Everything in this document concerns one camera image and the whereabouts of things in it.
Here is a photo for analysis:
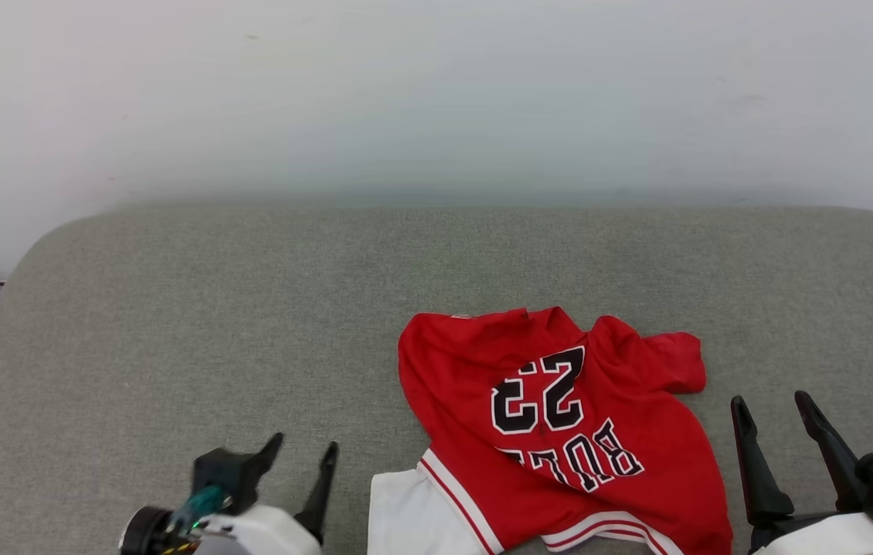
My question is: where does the left teal cable connector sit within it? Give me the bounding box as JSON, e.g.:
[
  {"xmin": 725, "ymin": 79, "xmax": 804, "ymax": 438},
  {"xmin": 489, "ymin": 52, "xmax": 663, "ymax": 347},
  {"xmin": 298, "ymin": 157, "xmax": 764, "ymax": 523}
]
[{"xmin": 168, "ymin": 485, "xmax": 228, "ymax": 535}]

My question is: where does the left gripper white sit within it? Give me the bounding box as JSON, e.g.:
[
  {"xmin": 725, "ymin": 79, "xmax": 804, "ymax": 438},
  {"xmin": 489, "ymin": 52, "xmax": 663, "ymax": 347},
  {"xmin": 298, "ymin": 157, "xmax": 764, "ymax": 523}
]
[{"xmin": 193, "ymin": 432, "xmax": 340, "ymax": 555}]

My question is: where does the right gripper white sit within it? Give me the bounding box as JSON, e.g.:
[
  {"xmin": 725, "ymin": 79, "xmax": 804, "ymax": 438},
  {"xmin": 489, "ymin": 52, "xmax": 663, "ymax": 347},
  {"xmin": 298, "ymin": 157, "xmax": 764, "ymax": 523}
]
[{"xmin": 730, "ymin": 391, "xmax": 873, "ymax": 555}]

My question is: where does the red and white basketball jersey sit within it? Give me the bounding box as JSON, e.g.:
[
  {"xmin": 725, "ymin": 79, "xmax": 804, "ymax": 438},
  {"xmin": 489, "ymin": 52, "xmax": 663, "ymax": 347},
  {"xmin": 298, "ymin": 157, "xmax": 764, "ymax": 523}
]
[{"xmin": 367, "ymin": 306, "xmax": 734, "ymax": 555}]

